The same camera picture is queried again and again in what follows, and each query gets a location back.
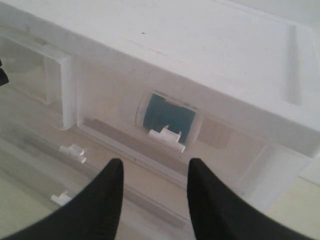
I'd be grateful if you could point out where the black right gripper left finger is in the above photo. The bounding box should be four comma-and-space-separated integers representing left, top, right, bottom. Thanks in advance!
7, 158, 124, 240

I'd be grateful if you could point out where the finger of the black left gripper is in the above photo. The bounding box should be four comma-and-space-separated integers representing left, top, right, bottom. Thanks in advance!
0, 60, 9, 86

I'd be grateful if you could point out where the white plastic drawer cabinet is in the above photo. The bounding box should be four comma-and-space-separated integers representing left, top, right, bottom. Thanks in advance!
0, 0, 320, 221

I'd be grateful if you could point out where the clear plastic container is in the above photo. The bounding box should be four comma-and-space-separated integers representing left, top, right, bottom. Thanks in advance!
0, 127, 190, 229
0, 142, 90, 229

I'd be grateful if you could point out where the white bottle blue label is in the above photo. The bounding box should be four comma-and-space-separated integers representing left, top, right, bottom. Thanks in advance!
135, 91, 204, 146

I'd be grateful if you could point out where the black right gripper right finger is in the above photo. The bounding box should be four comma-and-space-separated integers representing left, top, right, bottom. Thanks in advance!
187, 157, 288, 240

